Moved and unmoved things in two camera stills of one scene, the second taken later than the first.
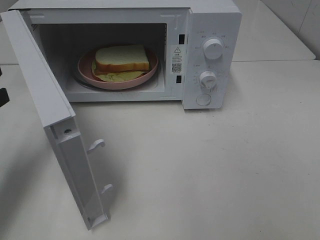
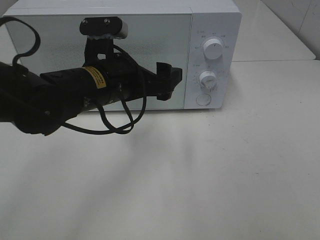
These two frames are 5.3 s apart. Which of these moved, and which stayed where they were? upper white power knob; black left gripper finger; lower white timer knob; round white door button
Moved: black left gripper finger
Stayed: upper white power knob; round white door button; lower white timer knob
